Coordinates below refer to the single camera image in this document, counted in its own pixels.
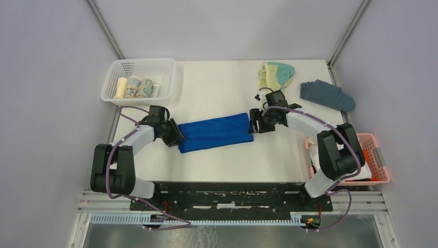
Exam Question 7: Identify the patterned rolled towel left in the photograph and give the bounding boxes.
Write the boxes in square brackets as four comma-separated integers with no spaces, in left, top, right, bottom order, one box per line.
[125,76,142,98]

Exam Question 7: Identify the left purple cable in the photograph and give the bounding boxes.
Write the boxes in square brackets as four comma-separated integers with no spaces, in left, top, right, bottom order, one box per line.
[105,105,192,231]

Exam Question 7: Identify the purple cable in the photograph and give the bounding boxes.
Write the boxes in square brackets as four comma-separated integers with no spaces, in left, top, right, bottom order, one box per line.
[258,87,364,233]
[105,105,192,231]

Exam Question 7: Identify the grey blue towel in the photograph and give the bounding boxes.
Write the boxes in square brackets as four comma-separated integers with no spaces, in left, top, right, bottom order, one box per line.
[300,80,355,112]

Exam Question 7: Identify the white cable duct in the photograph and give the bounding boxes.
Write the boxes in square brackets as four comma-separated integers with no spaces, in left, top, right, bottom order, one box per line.
[89,213,307,228]

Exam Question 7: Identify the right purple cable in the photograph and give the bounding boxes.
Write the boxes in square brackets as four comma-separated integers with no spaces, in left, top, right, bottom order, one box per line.
[258,87,364,233]

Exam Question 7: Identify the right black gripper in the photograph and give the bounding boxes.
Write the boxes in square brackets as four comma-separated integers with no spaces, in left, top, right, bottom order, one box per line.
[247,107,276,134]

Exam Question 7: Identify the pink plastic basket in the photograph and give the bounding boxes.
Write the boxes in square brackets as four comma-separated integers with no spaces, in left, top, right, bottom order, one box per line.
[304,133,391,187]

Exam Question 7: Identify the patterned rolled towel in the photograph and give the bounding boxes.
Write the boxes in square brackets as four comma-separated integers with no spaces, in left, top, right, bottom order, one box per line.
[135,77,160,98]
[125,76,142,98]

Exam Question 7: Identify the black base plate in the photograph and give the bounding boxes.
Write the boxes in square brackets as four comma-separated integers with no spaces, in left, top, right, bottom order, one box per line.
[129,182,334,223]

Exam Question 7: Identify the white cloth in pink basket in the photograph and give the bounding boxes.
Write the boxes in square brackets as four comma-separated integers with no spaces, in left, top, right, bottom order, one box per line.
[305,137,372,181]

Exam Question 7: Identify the aluminium frame rails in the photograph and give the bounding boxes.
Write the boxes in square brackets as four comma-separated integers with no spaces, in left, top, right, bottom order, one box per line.
[68,191,400,247]

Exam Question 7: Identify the cream rolled towel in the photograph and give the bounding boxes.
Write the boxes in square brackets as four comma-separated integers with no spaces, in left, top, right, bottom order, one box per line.
[113,77,128,99]

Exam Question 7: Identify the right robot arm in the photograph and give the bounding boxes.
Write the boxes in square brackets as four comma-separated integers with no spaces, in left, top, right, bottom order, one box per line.
[248,87,365,211]

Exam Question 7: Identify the white plastic basket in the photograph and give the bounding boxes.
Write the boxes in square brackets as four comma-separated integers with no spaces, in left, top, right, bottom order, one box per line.
[100,58,176,106]

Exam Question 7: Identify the patterned rolled towel right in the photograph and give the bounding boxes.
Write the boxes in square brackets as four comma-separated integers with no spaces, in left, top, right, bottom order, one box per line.
[135,77,160,98]

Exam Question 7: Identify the green yellow towel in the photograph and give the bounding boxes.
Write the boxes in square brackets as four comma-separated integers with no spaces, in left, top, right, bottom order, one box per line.
[258,62,295,91]

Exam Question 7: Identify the orange item in basket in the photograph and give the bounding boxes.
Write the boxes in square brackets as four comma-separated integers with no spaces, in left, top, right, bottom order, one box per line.
[363,149,380,181]

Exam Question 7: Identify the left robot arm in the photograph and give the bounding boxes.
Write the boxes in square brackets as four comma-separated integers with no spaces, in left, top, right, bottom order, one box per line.
[90,105,185,210]

